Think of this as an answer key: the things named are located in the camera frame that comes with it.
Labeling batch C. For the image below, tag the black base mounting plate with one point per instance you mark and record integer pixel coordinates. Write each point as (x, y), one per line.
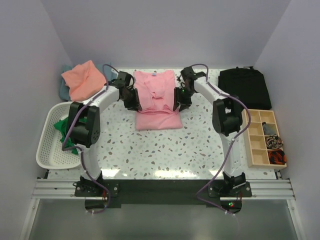
(115, 193)

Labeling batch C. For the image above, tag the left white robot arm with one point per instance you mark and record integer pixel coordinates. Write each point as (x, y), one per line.
(84, 120)

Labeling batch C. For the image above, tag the white plastic laundry basket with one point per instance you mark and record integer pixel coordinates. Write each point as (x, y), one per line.
(49, 153)

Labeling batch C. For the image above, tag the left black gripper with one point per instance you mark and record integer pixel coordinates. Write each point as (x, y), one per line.
(135, 105)

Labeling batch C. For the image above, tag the black folded garment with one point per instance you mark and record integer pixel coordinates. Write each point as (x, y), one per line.
(248, 84)

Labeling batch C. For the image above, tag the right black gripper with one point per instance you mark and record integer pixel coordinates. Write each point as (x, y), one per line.
(184, 103)

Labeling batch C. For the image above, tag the patterned black item in tray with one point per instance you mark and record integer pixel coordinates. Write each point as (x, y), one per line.
(274, 142)

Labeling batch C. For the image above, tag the grey item in tray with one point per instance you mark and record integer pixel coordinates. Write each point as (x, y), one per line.
(268, 130)

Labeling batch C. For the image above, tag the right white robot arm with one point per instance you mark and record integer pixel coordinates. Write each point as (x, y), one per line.
(226, 119)

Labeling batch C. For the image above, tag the wooden compartment tray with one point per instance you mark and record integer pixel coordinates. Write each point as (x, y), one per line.
(254, 138)

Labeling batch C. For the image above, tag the green t shirt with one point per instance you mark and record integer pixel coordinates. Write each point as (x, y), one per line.
(61, 126)

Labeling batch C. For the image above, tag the orange black item in tray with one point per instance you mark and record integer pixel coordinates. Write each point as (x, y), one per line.
(277, 157)

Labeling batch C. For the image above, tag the pink t shirt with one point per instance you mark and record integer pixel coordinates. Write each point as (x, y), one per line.
(156, 97)

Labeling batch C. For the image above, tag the aluminium rail frame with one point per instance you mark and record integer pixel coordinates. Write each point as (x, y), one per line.
(261, 189)

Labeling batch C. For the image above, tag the salmon folded t shirt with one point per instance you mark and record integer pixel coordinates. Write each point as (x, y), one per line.
(84, 81)

